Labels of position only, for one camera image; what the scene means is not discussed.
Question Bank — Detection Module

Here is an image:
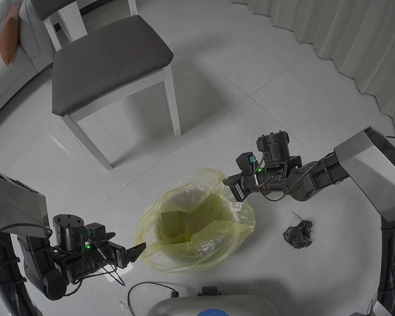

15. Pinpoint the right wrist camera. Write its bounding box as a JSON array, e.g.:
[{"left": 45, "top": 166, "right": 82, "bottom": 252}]
[{"left": 235, "top": 152, "right": 255, "bottom": 177}]

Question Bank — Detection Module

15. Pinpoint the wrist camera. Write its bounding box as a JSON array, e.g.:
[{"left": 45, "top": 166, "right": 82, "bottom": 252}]
[
  {"left": 235, "top": 152, "right": 255, "bottom": 177},
  {"left": 85, "top": 222, "right": 116, "bottom": 243}
]

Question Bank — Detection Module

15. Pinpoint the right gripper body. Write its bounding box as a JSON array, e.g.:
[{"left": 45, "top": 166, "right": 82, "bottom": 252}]
[{"left": 228, "top": 169, "right": 272, "bottom": 204}]

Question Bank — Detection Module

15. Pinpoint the orange cushion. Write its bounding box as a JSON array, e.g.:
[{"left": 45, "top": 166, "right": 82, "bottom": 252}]
[{"left": 0, "top": 3, "right": 21, "bottom": 66}]

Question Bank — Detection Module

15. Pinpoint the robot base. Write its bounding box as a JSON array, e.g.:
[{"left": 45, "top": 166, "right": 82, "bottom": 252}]
[{"left": 150, "top": 286, "right": 278, "bottom": 316}]

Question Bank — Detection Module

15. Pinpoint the black plastic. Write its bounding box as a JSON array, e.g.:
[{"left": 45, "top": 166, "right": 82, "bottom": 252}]
[{"left": 282, "top": 219, "right": 314, "bottom": 250}]

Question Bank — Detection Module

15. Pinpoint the black cable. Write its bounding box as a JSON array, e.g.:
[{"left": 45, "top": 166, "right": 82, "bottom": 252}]
[
  {"left": 0, "top": 223, "right": 53, "bottom": 243},
  {"left": 127, "top": 281, "right": 180, "bottom": 316}
]

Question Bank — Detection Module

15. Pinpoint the pale grey sofa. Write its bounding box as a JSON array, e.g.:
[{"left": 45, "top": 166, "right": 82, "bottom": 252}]
[{"left": 0, "top": 0, "right": 58, "bottom": 126}]

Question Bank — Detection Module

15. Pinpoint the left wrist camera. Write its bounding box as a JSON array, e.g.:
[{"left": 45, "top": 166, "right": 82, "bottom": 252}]
[{"left": 85, "top": 222, "right": 116, "bottom": 243}]

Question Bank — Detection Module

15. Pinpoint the beige curtain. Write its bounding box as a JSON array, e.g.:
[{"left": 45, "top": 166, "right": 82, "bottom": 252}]
[{"left": 184, "top": 0, "right": 395, "bottom": 136}]

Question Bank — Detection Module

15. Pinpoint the yellow plastic bag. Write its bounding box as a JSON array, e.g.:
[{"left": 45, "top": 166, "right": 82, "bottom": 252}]
[{"left": 133, "top": 167, "right": 257, "bottom": 273}]

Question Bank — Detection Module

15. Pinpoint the grey and white chair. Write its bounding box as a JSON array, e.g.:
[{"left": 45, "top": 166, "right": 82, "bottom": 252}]
[{"left": 30, "top": 0, "right": 182, "bottom": 171}]

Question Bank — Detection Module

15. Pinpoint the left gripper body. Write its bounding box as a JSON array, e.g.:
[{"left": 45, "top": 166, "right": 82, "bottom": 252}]
[{"left": 83, "top": 242, "right": 134, "bottom": 275}]

